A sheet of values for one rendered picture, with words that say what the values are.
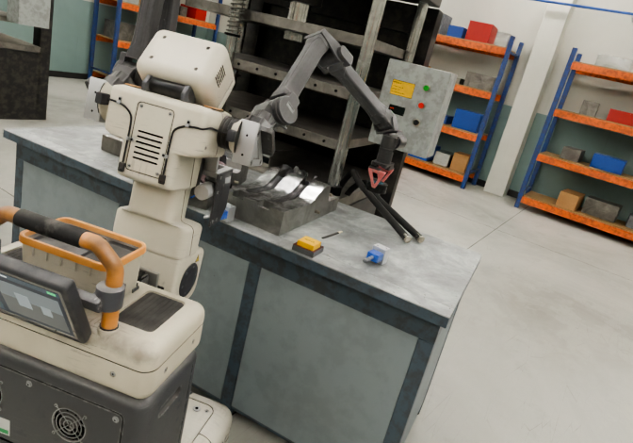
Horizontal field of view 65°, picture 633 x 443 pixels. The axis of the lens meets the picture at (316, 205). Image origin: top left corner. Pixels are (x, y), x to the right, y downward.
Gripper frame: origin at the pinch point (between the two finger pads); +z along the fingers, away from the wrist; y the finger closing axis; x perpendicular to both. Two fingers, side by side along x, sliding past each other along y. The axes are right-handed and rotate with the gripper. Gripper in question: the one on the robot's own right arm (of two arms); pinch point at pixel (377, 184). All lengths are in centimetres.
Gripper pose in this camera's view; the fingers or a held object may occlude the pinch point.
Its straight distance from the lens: 196.1
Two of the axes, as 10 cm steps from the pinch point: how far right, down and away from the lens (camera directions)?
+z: -2.3, 9.3, 2.9
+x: -8.8, -3.2, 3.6
